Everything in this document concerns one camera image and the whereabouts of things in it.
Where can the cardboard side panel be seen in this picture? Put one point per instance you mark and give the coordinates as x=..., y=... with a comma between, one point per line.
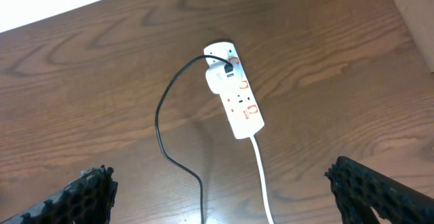
x=418, y=15

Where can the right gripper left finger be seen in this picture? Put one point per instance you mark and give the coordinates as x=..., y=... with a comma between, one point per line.
x=86, y=200

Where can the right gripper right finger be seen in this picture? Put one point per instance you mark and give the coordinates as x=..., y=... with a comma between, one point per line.
x=364, y=195

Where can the white power strip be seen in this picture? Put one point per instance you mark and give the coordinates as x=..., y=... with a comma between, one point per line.
x=226, y=78

